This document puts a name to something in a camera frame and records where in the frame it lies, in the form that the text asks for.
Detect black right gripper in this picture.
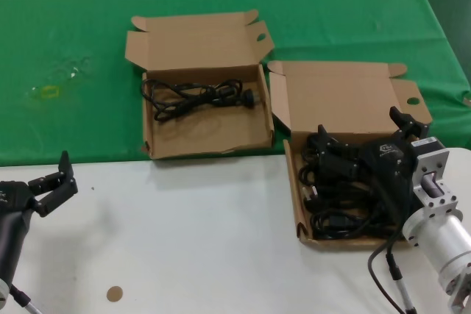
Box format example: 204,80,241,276
316,106,430,226

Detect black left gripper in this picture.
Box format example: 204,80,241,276
0,151,79,284

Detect open brown cardboard box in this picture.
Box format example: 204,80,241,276
267,60,434,252

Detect cardboard box with torn rim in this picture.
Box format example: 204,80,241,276
124,9,276,160

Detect round brown cardboard disc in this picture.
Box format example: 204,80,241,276
106,285,123,303

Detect green table cloth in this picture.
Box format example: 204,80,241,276
0,0,471,168

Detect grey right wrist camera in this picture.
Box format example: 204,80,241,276
410,136,439,149

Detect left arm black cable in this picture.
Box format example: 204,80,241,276
9,280,43,314

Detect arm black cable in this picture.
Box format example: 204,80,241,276
367,231,419,314
9,280,43,314

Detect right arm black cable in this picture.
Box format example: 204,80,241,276
367,231,419,314

